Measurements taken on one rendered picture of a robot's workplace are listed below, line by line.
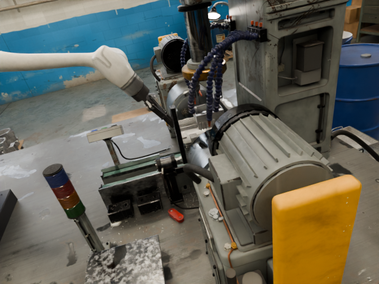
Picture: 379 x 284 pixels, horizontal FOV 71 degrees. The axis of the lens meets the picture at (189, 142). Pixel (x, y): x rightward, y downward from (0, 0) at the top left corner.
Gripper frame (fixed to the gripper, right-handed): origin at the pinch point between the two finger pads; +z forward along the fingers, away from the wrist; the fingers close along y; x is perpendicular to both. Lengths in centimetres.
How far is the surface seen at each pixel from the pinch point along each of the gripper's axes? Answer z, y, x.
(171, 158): 3.7, -21.1, 6.3
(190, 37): -23.0, -8.3, -29.6
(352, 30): 292, 395, -320
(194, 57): -16.5, -8.8, -26.4
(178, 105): 3.4, 14.9, -6.0
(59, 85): -14, 531, 228
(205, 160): 0.2, -41.5, -7.1
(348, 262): 47, -67, -21
